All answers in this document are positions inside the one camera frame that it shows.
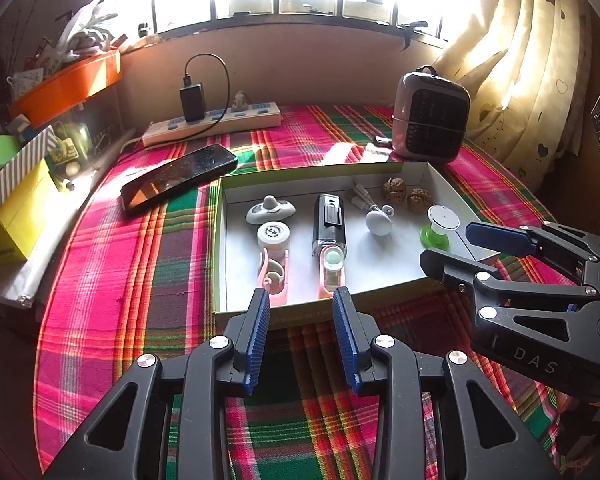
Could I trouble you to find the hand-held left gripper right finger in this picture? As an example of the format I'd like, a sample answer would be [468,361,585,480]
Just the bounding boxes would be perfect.
[331,286,566,480]

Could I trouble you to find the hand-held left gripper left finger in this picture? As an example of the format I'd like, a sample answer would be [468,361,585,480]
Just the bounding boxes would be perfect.
[42,287,272,480]

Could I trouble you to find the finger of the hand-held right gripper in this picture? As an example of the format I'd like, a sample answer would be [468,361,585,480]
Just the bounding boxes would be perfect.
[419,248,600,393]
[464,221,600,288]

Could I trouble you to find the green and white round holder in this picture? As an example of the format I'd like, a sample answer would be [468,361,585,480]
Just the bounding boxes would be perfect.
[419,204,463,251]

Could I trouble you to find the pink hook-shaped clip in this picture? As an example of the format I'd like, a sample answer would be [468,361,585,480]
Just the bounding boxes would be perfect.
[256,247,291,308]

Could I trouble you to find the brown walnut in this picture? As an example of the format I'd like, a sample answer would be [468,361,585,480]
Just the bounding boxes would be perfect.
[382,177,407,203]
[406,187,433,215]

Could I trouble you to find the white ball knob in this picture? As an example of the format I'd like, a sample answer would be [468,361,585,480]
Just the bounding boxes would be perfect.
[365,202,396,237]

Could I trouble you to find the small white round cap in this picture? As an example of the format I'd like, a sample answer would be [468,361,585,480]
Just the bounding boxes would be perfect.
[256,221,290,251]

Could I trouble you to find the green cardboard box tray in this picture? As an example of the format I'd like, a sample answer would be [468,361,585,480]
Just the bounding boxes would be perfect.
[211,160,498,331]

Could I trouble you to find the white short cable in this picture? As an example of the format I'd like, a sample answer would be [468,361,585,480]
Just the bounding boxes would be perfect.
[350,180,381,213]

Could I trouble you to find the black silver stamp device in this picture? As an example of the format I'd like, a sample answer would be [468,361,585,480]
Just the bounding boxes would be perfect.
[311,192,348,261]

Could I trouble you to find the white panda face gadget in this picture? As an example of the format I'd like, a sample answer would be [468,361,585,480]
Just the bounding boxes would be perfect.
[245,194,297,225]

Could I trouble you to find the grey portable heater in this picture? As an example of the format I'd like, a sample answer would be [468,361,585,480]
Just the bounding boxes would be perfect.
[390,65,472,164]

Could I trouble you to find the pink green plaid tablecloth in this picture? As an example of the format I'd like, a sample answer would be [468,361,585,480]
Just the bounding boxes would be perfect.
[32,102,571,480]

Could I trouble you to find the cream curtain with hearts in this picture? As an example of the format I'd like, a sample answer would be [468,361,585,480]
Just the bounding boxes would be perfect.
[432,0,596,193]

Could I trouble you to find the black smartphone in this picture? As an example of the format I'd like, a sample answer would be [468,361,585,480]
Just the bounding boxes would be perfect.
[120,143,238,212]

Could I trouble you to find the black window latch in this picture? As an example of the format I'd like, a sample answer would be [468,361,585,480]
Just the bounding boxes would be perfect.
[399,20,428,52]

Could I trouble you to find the white power strip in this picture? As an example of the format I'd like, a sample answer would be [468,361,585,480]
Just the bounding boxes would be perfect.
[142,101,282,148]

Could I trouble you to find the black charger adapter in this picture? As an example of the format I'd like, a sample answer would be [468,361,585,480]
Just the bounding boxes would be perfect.
[179,75,206,123]

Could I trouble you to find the clear plastic container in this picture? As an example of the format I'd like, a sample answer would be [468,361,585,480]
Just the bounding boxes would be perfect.
[45,105,126,171]

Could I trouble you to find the yellow cardboard box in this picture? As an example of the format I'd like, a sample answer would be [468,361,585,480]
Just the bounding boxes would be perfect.
[0,157,58,268]

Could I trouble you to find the small green picture card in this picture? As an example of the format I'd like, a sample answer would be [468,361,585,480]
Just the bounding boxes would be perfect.
[50,135,81,163]

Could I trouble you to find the striped cardboard box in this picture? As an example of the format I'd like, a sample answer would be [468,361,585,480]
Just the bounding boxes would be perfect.
[0,125,58,233]

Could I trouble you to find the orange plastic tray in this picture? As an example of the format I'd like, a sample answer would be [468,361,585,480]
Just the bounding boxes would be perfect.
[9,50,123,128]

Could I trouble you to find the pile of white bags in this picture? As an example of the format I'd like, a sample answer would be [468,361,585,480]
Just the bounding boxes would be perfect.
[10,0,131,81]

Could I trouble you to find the dark dried branches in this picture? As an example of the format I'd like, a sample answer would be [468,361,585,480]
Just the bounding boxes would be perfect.
[0,0,46,111]

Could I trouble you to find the black charger cable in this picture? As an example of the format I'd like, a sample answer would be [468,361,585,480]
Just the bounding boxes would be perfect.
[184,53,231,138]

